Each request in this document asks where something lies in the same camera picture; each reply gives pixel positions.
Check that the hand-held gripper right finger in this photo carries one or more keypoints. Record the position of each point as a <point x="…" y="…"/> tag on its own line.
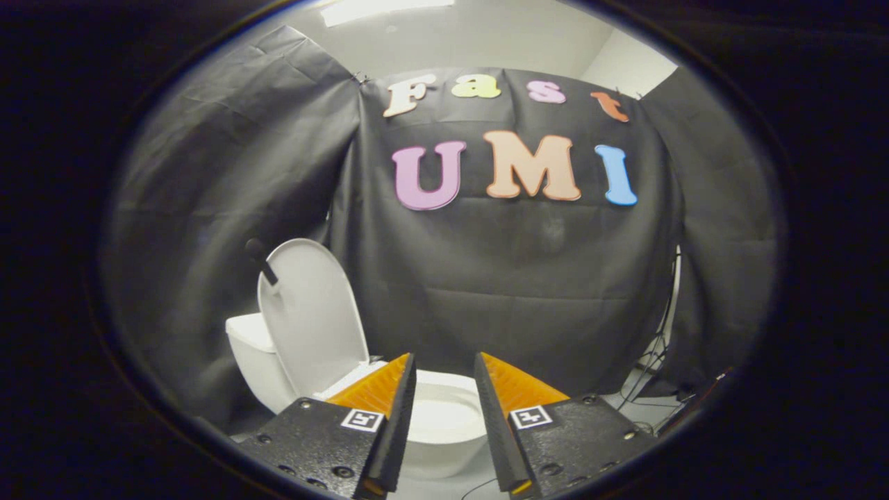
<point x="496" y="423"/>

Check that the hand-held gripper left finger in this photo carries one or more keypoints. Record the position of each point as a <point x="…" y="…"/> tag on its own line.
<point x="397" y="423"/>

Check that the white toilet lid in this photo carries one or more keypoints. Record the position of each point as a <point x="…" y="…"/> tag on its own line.
<point x="312" y="319"/>

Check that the white toilet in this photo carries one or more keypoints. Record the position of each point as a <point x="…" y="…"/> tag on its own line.
<point x="444" y="423"/>

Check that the black lid pull tab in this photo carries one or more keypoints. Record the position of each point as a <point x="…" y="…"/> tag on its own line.
<point x="264" y="267"/>

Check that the black backdrop cloth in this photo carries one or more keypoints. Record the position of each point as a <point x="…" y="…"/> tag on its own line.
<point x="528" y="264"/>

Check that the black tripod stand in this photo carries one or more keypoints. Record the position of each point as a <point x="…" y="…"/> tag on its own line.
<point x="672" y="298"/>

